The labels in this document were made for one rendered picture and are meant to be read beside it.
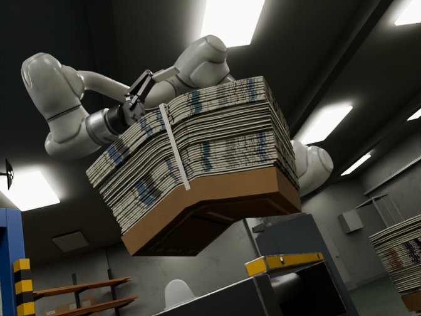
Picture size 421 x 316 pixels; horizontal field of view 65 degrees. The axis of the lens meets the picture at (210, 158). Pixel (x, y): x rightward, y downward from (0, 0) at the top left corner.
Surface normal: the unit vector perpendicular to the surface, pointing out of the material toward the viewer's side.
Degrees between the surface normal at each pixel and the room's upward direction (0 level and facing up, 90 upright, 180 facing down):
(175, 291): 90
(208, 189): 91
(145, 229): 93
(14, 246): 90
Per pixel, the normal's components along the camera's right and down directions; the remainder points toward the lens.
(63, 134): -0.12, 0.25
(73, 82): 0.88, -0.27
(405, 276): -0.70, -0.06
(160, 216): -0.35, -0.22
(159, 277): 0.16, -0.46
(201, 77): -0.29, 0.57
